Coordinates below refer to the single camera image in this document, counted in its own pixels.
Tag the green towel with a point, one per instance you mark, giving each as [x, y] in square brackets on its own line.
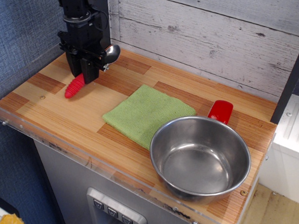
[144, 112]

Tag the steel pot with red handle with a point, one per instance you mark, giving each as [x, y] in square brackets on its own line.
[201, 159]

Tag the dark grey post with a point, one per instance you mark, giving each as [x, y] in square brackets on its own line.
[102, 5]
[286, 93]

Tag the dark grey right post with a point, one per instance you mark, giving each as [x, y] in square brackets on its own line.
[286, 93]

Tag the dark grey left post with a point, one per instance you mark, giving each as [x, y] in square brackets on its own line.
[102, 5]

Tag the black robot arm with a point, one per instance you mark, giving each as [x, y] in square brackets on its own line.
[80, 12]

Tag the grey toy fridge cabinet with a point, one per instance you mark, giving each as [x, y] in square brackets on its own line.
[70, 180]

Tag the red handled metal spoon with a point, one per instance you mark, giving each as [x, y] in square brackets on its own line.
[74, 88]

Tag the white ribbed side unit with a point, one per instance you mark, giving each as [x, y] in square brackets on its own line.
[280, 170]

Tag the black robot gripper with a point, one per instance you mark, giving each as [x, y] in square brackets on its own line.
[82, 37]

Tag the silver dispenser button panel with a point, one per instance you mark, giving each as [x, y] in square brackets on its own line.
[106, 210]

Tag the clear acrylic table guard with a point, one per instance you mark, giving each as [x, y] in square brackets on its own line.
[32, 100]

